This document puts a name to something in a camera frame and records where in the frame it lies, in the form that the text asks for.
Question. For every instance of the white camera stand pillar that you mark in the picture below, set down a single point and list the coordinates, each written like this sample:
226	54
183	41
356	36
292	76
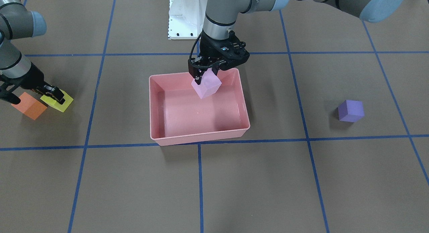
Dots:
186	19

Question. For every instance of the pink foam block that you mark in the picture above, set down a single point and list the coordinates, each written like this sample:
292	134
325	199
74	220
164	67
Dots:
208	86

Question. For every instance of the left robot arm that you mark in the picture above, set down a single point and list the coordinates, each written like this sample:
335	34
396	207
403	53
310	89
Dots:
221	15

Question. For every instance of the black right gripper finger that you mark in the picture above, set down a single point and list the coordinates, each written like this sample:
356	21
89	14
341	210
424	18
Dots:
9	97
52	92

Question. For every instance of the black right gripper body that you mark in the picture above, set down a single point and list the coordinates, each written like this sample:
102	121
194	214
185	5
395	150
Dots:
32	78

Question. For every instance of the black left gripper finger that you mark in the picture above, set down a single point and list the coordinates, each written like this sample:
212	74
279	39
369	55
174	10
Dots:
198	73
215	70

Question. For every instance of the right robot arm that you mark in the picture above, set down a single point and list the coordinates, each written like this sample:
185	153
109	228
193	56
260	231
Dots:
17	71

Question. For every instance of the purple foam block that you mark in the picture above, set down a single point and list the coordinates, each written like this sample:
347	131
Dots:
351	111

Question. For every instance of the pink plastic bin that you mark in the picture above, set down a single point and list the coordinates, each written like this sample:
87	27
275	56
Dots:
179	116

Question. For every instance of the orange foam block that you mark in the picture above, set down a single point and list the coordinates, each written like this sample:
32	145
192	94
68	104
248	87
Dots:
30	106

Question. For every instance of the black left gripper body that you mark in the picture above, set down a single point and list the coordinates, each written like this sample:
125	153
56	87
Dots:
208	45

